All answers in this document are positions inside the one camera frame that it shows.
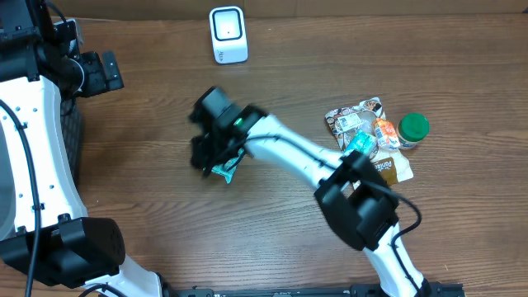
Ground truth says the teal snack packet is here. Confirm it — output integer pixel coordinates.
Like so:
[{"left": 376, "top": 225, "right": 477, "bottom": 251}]
[{"left": 211, "top": 148, "right": 246, "bottom": 184}]

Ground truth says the brown white snack bag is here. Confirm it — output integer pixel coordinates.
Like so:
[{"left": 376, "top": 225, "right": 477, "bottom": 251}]
[{"left": 324, "top": 97, "right": 414, "bottom": 186}]

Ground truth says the teal Kleenex tissue pack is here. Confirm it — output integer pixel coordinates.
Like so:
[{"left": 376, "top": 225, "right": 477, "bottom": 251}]
[{"left": 344, "top": 130, "right": 377, "bottom": 158}]

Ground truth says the orange white small box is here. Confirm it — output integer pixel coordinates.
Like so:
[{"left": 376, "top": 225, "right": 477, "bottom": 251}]
[{"left": 372, "top": 118, "right": 400, "bottom": 151}]

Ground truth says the green lid jar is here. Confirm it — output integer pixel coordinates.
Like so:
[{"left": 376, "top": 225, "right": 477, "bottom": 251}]
[{"left": 397, "top": 113, "right": 430, "bottom": 149}]

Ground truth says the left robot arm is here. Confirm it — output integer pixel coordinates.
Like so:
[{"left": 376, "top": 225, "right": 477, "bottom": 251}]
[{"left": 1, "top": 1, "right": 173, "bottom": 296}]

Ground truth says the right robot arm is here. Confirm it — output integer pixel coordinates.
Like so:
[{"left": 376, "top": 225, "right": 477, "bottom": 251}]
[{"left": 189, "top": 87, "right": 431, "bottom": 296}]

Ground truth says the white barcode scanner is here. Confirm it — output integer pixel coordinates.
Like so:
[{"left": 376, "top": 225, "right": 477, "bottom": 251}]
[{"left": 209, "top": 6, "right": 248, "bottom": 64}]

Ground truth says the grey plastic shopping basket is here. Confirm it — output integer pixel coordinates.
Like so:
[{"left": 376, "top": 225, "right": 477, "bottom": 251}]
[{"left": 1, "top": 110, "right": 87, "bottom": 240}]

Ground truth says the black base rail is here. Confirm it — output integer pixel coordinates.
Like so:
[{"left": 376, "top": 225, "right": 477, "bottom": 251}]
[{"left": 177, "top": 282, "right": 466, "bottom": 297}]

